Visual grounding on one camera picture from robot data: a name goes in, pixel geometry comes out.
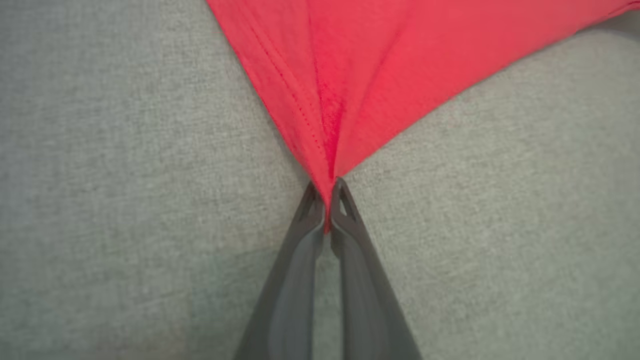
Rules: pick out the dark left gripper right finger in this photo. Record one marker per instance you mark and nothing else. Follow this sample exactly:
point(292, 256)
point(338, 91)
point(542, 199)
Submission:
point(370, 310)

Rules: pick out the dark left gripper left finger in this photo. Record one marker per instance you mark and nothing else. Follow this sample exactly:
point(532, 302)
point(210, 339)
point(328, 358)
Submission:
point(287, 300)

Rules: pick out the red shorts white stripes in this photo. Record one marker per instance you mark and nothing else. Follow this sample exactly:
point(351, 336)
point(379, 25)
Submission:
point(375, 75)

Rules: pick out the grey fabric sofa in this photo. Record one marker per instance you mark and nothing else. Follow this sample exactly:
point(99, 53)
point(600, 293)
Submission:
point(100, 200)

